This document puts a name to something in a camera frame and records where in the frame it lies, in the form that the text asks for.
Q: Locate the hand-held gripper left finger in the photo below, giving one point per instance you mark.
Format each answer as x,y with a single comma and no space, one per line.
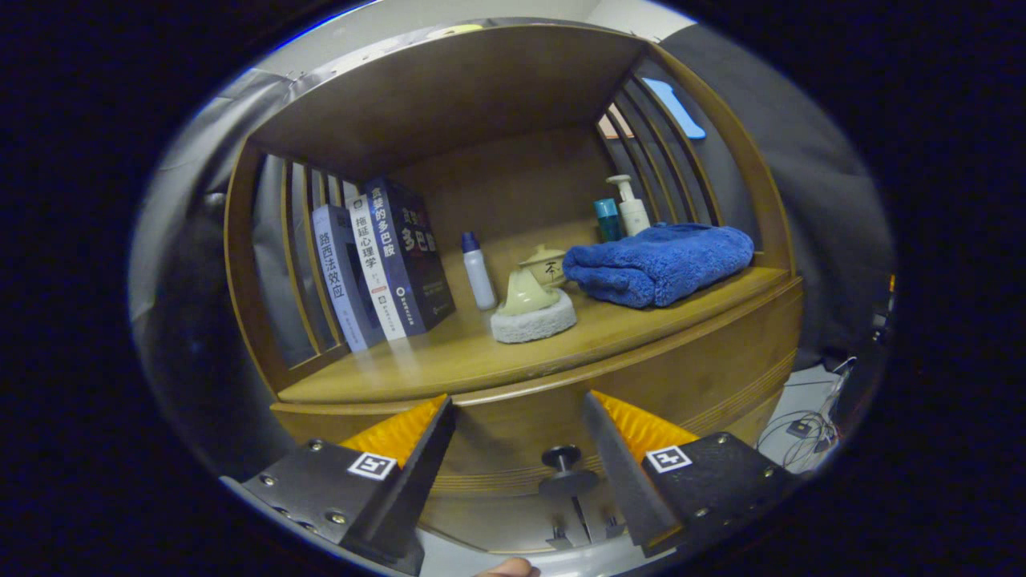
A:
413,489

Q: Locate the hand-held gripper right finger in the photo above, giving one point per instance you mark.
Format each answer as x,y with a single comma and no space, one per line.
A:
621,481

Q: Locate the white bottle with blue cap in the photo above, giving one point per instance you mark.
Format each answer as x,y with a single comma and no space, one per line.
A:
479,276

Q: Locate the dark blue book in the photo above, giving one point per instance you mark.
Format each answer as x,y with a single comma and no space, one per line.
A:
417,256

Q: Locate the teal bottle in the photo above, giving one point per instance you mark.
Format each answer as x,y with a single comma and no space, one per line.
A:
607,220

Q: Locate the wooden cabinet door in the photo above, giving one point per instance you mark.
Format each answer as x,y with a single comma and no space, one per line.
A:
601,513
497,521

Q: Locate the wooden countertop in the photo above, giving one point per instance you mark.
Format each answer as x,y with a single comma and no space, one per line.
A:
449,361

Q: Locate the wooden drawer with black knob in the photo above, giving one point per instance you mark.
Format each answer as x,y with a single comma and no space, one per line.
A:
513,433

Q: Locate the beige lidded teacup with saucer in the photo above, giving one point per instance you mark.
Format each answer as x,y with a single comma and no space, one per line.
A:
551,268

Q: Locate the white pump bottle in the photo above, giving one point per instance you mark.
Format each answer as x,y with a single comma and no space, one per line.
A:
633,216

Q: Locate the blue folded towel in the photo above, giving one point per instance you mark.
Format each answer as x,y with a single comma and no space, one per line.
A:
657,264

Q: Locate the wooden cabinet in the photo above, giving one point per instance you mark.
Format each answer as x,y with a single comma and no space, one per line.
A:
449,88

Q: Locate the pale green scrub brush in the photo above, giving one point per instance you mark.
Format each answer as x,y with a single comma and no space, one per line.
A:
533,320

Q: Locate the pale blue book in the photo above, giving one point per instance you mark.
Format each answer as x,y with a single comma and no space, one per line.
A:
337,280

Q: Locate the white spine book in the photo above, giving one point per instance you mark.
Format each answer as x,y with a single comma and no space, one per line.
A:
370,264

